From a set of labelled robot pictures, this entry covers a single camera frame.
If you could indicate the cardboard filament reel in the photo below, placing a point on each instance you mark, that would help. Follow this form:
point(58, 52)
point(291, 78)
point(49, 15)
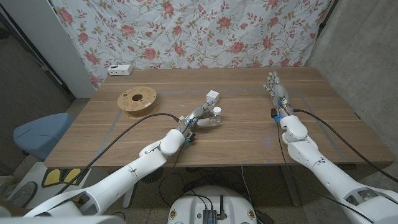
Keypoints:
point(133, 95)

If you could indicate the grey electronics module with antenna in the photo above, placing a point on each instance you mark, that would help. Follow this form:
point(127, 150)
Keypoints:
point(209, 216)

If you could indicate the white table leg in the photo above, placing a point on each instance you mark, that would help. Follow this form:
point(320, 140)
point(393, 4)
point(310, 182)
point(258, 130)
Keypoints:
point(128, 197)

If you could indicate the white robot torso base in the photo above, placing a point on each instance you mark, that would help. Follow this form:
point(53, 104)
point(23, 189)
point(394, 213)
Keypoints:
point(192, 205)

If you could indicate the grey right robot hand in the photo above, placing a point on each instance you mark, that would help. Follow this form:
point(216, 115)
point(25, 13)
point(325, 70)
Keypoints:
point(280, 93)

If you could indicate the white cabinet panel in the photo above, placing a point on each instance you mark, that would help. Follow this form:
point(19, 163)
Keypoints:
point(46, 37)

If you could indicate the black power brick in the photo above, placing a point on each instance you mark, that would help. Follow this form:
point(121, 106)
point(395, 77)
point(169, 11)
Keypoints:
point(264, 217)

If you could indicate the white cube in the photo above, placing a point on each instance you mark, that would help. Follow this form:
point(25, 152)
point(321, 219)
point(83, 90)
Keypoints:
point(212, 97)

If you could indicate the white power strip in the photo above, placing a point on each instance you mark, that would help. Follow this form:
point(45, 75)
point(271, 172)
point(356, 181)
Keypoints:
point(119, 69)

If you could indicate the floral backdrop cloth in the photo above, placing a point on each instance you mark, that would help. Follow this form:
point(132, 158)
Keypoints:
point(192, 37)

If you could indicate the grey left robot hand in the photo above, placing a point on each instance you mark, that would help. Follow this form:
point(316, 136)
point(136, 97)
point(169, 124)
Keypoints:
point(191, 119)

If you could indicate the grey table leg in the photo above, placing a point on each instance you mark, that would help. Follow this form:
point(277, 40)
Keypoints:
point(290, 186)

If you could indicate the black round floor base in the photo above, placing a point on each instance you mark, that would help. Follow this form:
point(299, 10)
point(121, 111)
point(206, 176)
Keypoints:
point(154, 175)

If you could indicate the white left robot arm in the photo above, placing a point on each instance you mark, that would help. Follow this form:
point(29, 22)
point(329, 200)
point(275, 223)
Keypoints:
point(124, 177)

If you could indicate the clear medicine bottle white cap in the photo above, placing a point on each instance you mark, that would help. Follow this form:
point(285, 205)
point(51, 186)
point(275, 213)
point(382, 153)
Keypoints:
point(217, 110)

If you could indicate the black backdrop pole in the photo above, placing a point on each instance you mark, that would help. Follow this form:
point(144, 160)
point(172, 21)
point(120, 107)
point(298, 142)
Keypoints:
point(326, 14)

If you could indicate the blue stool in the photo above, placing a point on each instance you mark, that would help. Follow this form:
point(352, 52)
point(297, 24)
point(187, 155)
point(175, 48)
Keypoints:
point(40, 133)

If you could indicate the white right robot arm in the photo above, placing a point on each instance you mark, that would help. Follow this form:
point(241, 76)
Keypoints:
point(326, 171)

